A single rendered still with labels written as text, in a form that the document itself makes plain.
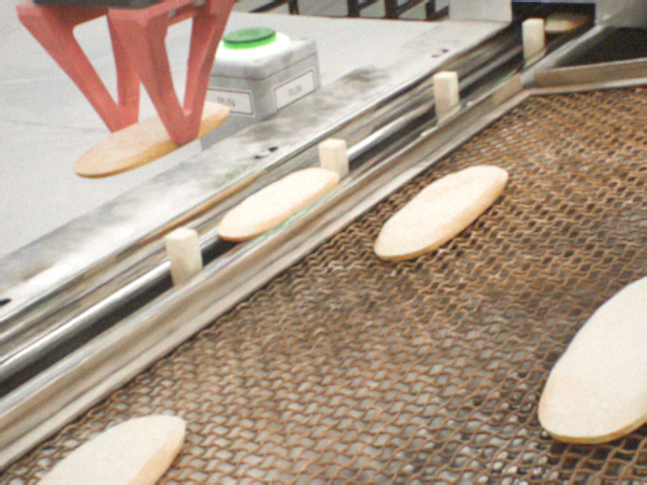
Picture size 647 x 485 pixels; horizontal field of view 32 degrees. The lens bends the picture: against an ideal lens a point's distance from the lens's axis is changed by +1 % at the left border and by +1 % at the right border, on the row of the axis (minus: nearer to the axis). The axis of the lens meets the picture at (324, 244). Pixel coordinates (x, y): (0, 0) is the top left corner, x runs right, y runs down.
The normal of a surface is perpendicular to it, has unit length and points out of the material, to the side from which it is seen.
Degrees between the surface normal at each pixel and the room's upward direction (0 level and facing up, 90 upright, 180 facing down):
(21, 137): 0
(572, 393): 20
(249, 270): 80
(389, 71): 0
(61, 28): 86
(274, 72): 90
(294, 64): 90
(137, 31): 111
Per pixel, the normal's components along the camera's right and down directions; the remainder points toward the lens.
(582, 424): -0.46, -0.54
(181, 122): 0.82, 0.30
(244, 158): -0.11, -0.90
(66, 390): 0.78, 0.00
